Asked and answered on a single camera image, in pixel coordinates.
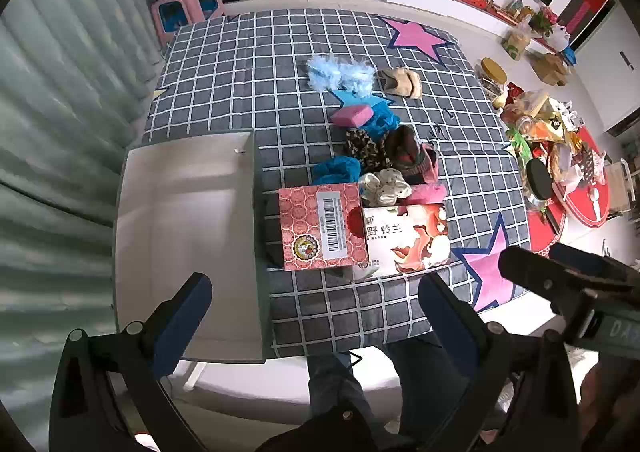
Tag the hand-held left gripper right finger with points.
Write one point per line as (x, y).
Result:
(445, 317)

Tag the jar with yellow lid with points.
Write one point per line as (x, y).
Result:
(492, 77)

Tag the beige plush hat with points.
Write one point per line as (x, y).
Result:
(402, 82)

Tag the brown cardboard box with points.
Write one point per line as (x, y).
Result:
(550, 68)

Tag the pile of snack packets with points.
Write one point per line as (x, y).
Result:
(545, 127)

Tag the light blue feather puff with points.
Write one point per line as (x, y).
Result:
(340, 74)

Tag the bright blue cloth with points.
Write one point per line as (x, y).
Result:
(335, 171)
(385, 119)

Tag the dark sock with pink cuff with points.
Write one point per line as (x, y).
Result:
(407, 152)

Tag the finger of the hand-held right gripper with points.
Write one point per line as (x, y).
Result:
(540, 272)
(595, 264)

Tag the white dotted scrunchie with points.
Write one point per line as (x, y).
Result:
(384, 187)

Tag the white flower print box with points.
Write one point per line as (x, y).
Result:
(400, 237)

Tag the grey checked star blanket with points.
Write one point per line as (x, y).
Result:
(280, 57)

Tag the pink sponge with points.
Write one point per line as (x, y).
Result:
(352, 116)

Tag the leopard print scrunchie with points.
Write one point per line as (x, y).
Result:
(365, 149)

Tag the pink plastic stool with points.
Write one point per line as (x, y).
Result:
(185, 2)

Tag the person's jeans legs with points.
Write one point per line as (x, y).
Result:
(430, 382)

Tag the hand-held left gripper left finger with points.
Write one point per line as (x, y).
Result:
(185, 312)

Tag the person's right hand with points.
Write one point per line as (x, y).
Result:
(615, 407)

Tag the pale green curtain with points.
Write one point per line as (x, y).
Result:
(60, 132)

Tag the round red table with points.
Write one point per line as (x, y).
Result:
(585, 202)

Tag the white refrigerator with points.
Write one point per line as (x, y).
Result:
(610, 67)

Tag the pink fuzzy sock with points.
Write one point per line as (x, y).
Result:
(425, 193)

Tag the pot of red flowers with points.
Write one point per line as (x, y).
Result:
(544, 21)

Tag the red patterned box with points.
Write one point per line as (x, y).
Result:
(310, 232)

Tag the black round disc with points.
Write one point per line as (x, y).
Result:
(540, 179)

